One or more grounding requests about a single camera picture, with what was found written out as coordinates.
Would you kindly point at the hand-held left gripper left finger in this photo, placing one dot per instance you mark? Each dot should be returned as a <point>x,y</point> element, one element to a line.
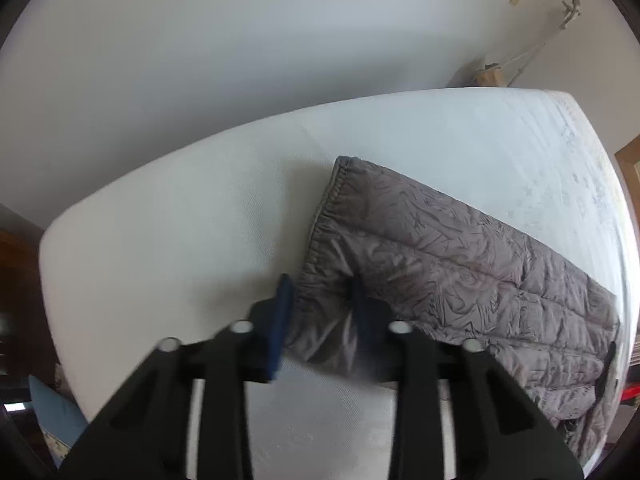
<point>280,310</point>

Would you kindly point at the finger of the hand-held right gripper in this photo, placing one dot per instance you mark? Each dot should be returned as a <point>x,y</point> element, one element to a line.
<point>607,367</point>

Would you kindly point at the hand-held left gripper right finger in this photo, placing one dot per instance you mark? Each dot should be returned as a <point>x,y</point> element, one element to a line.
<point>361,310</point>

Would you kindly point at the grey quilted rose-print jacket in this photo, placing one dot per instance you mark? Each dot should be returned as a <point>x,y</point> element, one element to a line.
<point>440,260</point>

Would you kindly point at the white mattress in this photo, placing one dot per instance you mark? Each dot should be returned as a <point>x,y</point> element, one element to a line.
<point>165,240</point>

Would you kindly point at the light blue cloth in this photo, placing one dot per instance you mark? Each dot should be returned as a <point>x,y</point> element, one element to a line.
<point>55,415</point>

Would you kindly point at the dark wooden furniture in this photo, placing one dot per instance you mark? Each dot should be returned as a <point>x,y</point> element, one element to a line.
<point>20,300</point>

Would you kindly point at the small wooden block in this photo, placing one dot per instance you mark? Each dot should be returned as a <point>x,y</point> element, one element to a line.
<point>489,76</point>

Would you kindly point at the light wooden frame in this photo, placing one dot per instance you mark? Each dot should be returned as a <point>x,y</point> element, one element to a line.
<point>629,157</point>

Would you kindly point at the white wall pipe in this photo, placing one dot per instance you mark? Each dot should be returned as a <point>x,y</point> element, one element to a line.
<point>567,12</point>

